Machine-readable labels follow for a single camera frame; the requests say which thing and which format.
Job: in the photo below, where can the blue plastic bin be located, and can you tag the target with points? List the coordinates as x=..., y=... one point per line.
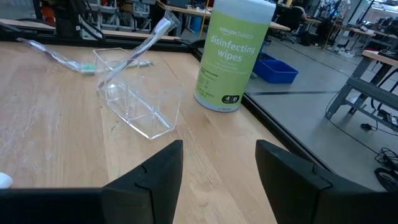
x=273, y=73

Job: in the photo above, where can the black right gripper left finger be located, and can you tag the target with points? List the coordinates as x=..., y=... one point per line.
x=164, y=174

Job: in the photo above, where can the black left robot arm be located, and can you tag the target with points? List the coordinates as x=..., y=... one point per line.
x=66, y=18

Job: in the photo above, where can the wooden workbench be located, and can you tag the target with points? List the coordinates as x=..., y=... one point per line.
x=186, y=11

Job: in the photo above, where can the green disinfecting wipes canister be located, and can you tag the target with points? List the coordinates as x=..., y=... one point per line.
x=230, y=62

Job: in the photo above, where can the clear acrylic organizer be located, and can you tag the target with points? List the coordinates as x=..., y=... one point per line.
x=140, y=105

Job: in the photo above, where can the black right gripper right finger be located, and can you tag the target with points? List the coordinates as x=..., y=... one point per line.
x=286, y=180

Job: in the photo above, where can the green toothbrush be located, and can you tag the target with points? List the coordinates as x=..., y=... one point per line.
x=88, y=68

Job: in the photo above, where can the grey metal workbench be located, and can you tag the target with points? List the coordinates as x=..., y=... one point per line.
x=367, y=88

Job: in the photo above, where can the grey storage shelf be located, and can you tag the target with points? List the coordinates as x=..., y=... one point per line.
x=124, y=12

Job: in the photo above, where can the black office chair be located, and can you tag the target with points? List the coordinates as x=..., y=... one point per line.
x=292, y=25

